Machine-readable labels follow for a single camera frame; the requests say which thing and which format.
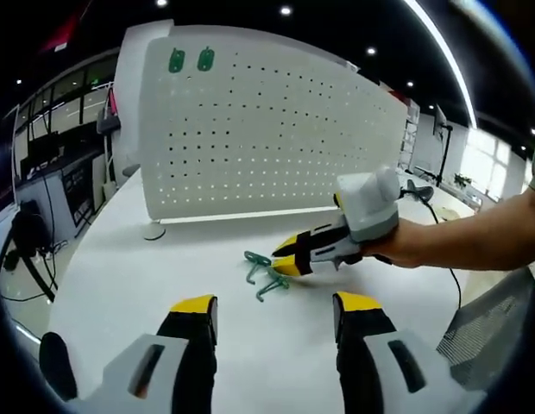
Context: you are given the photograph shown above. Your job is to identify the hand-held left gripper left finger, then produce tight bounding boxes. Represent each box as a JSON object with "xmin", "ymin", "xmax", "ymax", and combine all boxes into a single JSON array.
[{"xmin": 94, "ymin": 294, "xmax": 220, "ymax": 414}]

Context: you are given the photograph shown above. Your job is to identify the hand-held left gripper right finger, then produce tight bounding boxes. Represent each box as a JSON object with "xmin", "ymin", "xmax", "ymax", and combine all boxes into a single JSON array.
[{"xmin": 333, "ymin": 292, "xmax": 484, "ymax": 414}]

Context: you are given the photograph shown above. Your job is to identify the white perforated mounting plate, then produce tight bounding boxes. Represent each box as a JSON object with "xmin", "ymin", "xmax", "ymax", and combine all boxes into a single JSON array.
[{"xmin": 137, "ymin": 36, "xmax": 409, "ymax": 242}]

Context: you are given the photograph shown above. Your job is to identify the person's right hand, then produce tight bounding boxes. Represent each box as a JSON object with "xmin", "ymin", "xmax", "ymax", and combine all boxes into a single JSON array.
[{"xmin": 361, "ymin": 217, "xmax": 425, "ymax": 269}]

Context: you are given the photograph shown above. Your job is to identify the metal shelving rack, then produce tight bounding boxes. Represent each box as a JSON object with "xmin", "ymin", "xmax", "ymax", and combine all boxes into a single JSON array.
[{"xmin": 399, "ymin": 110, "xmax": 420, "ymax": 172}]

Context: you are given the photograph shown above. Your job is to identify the black chair armrest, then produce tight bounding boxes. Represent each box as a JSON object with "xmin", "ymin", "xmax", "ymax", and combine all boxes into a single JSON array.
[{"xmin": 38, "ymin": 331, "xmax": 79, "ymax": 402}]

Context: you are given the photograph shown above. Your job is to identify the grey mesh office chair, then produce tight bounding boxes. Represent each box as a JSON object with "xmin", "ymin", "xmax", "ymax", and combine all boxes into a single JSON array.
[{"xmin": 435, "ymin": 265, "xmax": 535, "ymax": 392}]

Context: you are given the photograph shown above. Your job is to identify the black stand legs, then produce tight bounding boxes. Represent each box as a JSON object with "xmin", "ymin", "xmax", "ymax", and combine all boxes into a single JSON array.
[{"xmin": 0, "ymin": 202, "xmax": 57, "ymax": 303}]

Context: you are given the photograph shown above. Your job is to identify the long ceiling light strip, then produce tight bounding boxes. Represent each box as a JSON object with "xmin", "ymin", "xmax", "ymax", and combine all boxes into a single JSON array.
[{"xmin": 405, "ymin": 0, "xmax": 478, "ymax": 129}]

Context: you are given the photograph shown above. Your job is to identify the black bag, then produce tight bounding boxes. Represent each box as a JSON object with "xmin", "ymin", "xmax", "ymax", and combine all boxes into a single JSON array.
[{"xmin": 12, "ymin": 210, "xmax": 51, "ymax": 260}]

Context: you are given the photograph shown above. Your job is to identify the grey counter desk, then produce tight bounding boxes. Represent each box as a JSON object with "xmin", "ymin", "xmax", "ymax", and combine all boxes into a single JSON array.
[{"xmin": 16, "ymin": 150, "xmax": 104, "ymax": 225}]

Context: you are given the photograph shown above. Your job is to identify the round ceiling spotlights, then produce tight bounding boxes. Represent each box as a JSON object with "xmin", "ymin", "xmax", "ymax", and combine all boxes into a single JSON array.
[{"xmin": 157, "ymin": 0, "xmax": 418, "ymax": 87}]

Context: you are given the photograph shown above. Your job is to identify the black monitor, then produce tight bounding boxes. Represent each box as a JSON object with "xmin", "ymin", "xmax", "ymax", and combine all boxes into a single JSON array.
[{"xmin": 28, "ymin": 131, "xmax": 61, "ymax": 163}]

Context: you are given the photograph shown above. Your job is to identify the dark grey curved bracket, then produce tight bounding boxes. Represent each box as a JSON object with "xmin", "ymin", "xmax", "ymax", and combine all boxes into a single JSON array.
[{"xmin": 406, "ymin": 179, "xmax": 436, "ymax": 203}]

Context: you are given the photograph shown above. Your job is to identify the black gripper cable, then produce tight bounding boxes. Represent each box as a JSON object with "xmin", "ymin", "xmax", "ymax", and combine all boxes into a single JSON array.
[{"xmin": 446, "ymin": 266, "xmax": 463, "ymax": 311}]

